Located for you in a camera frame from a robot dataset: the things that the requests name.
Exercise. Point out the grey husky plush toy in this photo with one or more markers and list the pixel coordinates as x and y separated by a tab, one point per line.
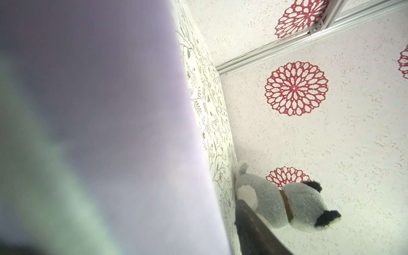
298	204

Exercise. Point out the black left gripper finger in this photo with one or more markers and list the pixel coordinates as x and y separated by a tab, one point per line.
254	236

